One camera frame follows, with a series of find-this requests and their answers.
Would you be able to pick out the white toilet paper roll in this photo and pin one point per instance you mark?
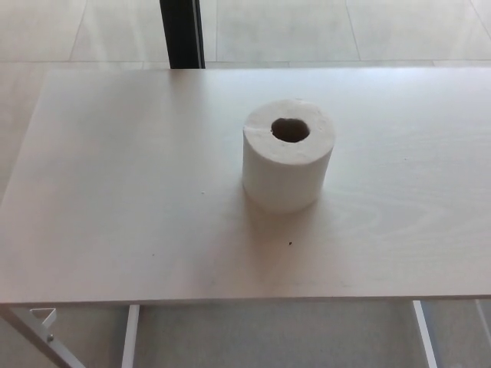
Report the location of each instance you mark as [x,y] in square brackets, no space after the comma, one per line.
[284,180]

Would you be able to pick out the white table leg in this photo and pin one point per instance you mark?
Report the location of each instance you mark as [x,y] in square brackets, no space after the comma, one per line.
[425,337]
[130,337]

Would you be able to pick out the white diagonal table brace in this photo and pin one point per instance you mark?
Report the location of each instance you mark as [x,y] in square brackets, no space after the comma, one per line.
[34,337]

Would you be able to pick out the black window frame post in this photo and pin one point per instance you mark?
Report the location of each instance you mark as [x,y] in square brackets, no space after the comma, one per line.
[180,34]

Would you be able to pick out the white metal table bracket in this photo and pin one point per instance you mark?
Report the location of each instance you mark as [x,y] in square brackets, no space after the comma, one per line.
[49,320]

